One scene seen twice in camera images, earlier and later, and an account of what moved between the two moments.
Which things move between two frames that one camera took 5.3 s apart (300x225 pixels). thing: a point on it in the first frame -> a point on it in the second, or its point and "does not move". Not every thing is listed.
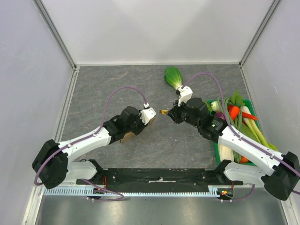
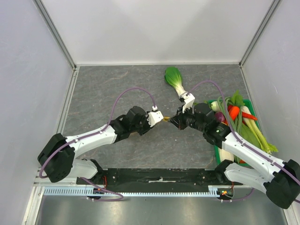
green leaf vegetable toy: [237, 100] does not move
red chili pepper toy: [244, 115] does not move
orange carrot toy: [234, 111] does not move
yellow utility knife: [163, 111] -> [166, 118]
